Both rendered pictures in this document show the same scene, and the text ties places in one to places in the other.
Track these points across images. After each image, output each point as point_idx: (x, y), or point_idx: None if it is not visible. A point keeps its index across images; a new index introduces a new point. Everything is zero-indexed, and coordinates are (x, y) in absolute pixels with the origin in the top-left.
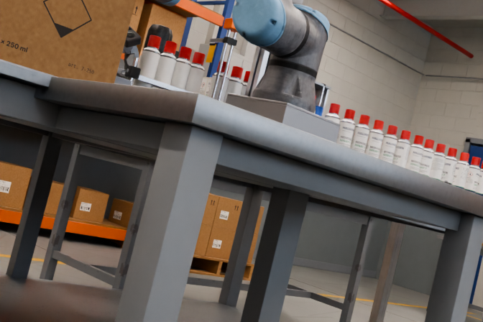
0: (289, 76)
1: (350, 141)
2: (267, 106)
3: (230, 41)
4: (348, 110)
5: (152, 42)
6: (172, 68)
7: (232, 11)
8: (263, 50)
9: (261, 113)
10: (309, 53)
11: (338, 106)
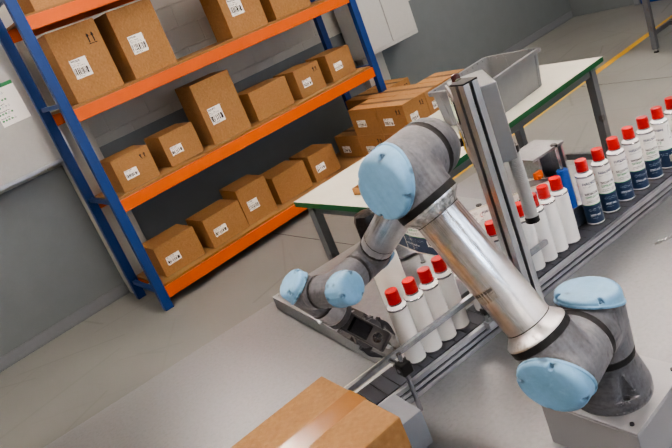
0: (611, 381)
1: (613, 180)
2: (607, 430)
3: None
4: (595, 152)
5: (392, 300)
6: (425, 305)
7: (519, 386)
8: (507, 234)
9: (604, 436)
10: (620, 345)
11: (584, 162)
